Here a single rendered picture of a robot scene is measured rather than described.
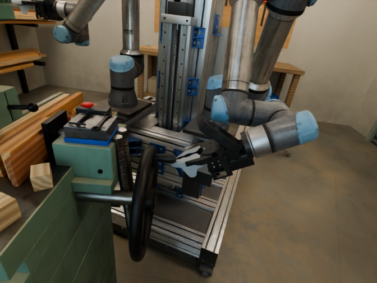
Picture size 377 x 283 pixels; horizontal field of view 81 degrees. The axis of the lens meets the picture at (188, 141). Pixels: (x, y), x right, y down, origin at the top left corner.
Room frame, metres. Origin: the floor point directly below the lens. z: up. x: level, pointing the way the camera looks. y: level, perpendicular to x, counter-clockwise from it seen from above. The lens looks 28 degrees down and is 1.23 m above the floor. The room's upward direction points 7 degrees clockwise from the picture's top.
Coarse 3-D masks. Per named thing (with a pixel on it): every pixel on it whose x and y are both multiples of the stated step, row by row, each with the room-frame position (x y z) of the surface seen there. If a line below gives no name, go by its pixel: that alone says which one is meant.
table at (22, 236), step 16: (48, 160) 0.43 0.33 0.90; (64, 176) 0.38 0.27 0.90; (16, 192) 0.31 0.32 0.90; (32, 192) 0.32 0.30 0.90; (48, 192) 0.32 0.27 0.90; (64, 192) 0.36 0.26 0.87; (96, 192) 0.40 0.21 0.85; (112, 192) 0.41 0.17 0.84; (32, 208) 0.28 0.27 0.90; (48, 208) 0.31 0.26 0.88; (16, 224) 0.24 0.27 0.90; (32, 224) 0.26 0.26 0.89; (48, 224) 0.29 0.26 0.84; (0, 240) 0.21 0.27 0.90; (16, 240) 0.22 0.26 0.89; (32, 240) 0.25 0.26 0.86; (0, 256) 0.19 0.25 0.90; (16, 256) 0.21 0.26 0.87; (0, 272) 0.18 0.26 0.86
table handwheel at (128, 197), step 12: (144, 156) 0.42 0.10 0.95; (144, 168) 0.38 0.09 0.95; (156, 168) 0.55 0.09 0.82; (144, 180) 0.36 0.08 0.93; (156, 180) 0.55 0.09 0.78; (120, 192) 0.43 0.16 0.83; (132, 192) 0.43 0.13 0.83; (144, 192) 0.34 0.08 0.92; (156, 192) 0.44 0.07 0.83; (132, 204) 0.32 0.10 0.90; (144, 204) 0.33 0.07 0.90; (132, 216) 0.31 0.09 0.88; (144, 216) 0.41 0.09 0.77; (132, 228) 0.30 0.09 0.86; (144, 228) 0.40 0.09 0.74; (132, 240) 0.29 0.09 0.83; (144, 240) 0.38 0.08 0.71; (132, 252) 0.29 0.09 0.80; (144, 252) 0.34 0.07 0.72
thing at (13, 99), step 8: (0, 88) 0.42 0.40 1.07; (8, 88) 0.43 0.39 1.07; (0, 96) 0.40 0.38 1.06; (8, 96) 0.42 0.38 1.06; (16, 96) 0.44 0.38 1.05; (0, 104) 0.40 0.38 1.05; (8, 104) 0.42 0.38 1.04; (16, 104) 0.44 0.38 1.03; (0, 112) 0.39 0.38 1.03; (8, 112) 0.41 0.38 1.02; (16, 112) 0.43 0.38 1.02; (0, 120) 0.38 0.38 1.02; (8, 120) 0.40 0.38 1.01; (0, 128) 0.38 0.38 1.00
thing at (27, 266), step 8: (72, 192) 0.40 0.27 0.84; (72, 200) 0.39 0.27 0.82; (64, 208) 0.35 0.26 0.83; (56, 216) 0.32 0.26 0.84; (64, 216) 0.35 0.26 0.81; (56, 224) 0.32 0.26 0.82; (48, 232) 0.29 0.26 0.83; (40, 240) 0.26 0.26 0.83; (48, 240) 0.28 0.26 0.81; (32, 248) 0.24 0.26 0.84; (40, 248) 0.26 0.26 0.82; (32, 256) 0.24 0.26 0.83; (40, 256) 0.25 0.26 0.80; (24, 264) 0.22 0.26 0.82; (32, 264) 0.23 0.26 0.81
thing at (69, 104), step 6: (72, 96) 0.78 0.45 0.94; (78, 96) 0.80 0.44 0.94; (66, 102) 0.71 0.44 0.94; (72, 102) 0.75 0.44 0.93; (78, 102) 0.79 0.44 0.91; (54, 108) 0.65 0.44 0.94; (60, 108) 0.67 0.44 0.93; (66, 108) 0.70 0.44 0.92; (72, 108) 0.74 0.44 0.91; (42, 114) 0.60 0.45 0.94; (48, 114) 0.60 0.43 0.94; (12, 132) 0.47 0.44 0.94
